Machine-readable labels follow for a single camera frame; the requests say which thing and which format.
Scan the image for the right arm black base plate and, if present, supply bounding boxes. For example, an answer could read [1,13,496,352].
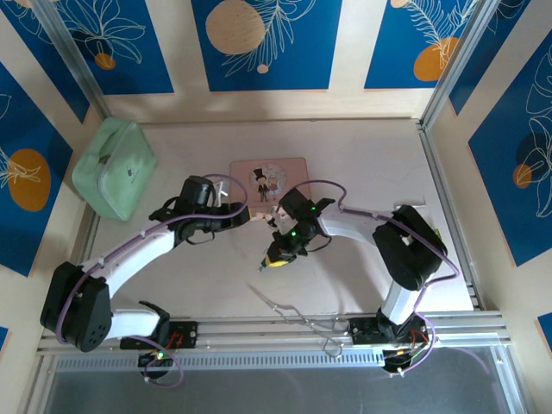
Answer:
[348,316,435,347]

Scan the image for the key with yellow head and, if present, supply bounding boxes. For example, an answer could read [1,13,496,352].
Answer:
[257,256,289,273]

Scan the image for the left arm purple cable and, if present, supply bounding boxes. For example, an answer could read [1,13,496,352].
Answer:
[54,173,250,387]

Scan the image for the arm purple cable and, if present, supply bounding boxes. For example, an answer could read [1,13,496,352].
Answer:
[54,173,250,387]
[282,179,459,380]

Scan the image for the left gripper black wire loop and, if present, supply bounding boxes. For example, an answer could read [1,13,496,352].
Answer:
[184,229,217,247]

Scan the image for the gripper black wire loop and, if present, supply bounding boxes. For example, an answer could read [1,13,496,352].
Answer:
[306,234,329,254]
[184,229,217,247]

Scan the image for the aluminium front rail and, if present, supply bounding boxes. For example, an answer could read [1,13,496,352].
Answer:
[36,310,512,357]

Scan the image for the mint green zip pouch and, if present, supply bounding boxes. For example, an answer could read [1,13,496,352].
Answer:
[71,116,157,222]

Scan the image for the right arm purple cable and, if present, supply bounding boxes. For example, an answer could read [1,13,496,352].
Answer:
[282,179,459,380]

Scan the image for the pink tin with wedding couple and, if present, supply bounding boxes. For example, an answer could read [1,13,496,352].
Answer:
[229,157,309,209]

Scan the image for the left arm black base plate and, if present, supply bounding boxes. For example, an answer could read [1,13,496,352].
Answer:
[118,320,200,350]

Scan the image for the grey slotted cable duct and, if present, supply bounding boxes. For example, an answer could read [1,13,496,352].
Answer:
[53,349,389,373]

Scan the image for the aluminium left corner post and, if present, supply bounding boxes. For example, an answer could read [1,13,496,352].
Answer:
[33,0,110,124]

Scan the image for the blue floral wall poster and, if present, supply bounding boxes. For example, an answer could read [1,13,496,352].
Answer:
[448,0,552,116]
[53,0,176,96]
[364,0,480,91]
[0,0,91,126]
[0,60,74,278]
[191,0,344,92]
[467,41,552,268]

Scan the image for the right gripper black wire loop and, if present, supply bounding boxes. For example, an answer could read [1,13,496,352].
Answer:
[306,234,329,254]

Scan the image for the aluminium right side rail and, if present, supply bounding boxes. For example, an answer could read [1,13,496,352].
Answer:
[417,120,486,312]

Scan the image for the metal forceps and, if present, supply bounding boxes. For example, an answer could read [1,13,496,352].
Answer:
[245,282,351,359]

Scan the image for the aluminium right corner post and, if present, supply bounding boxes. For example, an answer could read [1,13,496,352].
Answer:
[418,0,504,132]

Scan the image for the aluminium corner post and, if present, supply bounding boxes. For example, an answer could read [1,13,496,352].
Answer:
[33,0,110,124]
[418,0,504,132]

